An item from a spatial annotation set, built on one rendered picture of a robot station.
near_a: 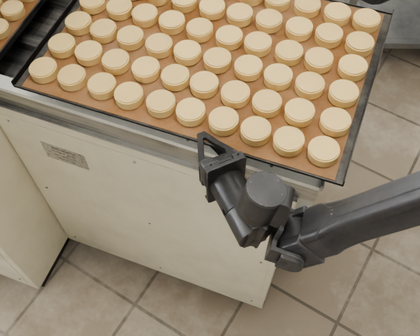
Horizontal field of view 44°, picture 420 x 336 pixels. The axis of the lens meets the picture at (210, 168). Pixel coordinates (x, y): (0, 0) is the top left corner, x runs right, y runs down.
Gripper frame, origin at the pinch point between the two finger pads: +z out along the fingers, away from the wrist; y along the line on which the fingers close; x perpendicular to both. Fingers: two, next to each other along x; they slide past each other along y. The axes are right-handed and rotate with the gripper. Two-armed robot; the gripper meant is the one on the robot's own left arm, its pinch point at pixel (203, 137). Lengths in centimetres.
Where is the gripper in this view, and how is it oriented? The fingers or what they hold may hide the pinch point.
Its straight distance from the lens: 85.2
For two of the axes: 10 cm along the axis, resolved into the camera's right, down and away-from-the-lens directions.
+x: 9.1, -3.6, 2.1
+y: 0.1, 5.1, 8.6
